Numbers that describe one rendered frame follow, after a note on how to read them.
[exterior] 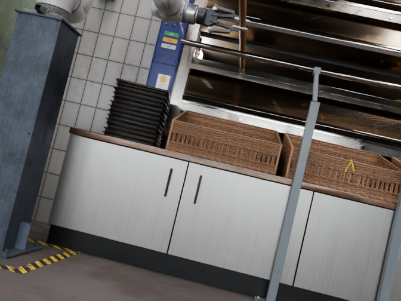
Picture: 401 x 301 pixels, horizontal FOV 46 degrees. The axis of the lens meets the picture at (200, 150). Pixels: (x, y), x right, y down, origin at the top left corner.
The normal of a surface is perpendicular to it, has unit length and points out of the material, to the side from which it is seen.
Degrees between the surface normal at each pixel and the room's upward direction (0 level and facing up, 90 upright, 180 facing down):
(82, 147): 90
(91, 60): 90
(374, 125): 70
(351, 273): 90
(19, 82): 90
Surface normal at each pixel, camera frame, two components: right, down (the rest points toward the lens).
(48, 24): -0.11, -0.08
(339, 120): 0.01, -0.40
